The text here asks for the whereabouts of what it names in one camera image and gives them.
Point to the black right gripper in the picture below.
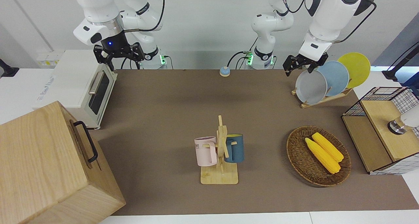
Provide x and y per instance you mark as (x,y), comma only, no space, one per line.
(114,42)

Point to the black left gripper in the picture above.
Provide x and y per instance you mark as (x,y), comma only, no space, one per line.
(309,59)

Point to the gray plate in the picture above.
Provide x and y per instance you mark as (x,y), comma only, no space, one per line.
(311,86)

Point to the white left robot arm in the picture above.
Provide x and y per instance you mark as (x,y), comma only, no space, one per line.
(330,11)

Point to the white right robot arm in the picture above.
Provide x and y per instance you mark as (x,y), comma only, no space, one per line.
(98,8)

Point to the light blue plate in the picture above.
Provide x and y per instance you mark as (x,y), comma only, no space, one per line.
(338,76)

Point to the wooden plate rack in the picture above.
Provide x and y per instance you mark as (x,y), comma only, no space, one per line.
(328,99)

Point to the yellow plate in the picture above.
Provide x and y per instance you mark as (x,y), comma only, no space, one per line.
(358,66)

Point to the white toaster oven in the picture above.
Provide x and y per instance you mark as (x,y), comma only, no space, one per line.
(72,83)

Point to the brown table mat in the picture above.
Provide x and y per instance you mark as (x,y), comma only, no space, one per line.
(163,119)

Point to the blue service bell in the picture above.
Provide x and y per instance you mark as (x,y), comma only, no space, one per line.
(224,71)

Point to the yellow corn cob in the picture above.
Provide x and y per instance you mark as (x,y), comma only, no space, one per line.
(322,157)
(329,147)

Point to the round wicker basket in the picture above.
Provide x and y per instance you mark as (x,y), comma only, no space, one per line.
(301,158)

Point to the wooden basket lid board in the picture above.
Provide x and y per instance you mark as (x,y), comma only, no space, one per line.
(383,125)

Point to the dark blue object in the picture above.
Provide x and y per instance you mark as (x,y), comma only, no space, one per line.
(413,83)

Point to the dark blue mug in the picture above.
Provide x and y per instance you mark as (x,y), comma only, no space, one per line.
(237,148)

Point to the pink mug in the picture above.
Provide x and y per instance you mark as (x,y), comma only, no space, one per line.
(204,152)

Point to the wooden cabinet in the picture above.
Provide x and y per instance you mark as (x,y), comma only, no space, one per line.
(39,158)

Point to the wooden mug tree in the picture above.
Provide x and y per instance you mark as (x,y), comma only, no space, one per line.
(219,176)

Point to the white wall socket strip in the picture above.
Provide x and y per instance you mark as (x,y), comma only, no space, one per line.
(49,62)

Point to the black camera stand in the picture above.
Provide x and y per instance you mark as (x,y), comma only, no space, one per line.
(391,74)
(8,71)

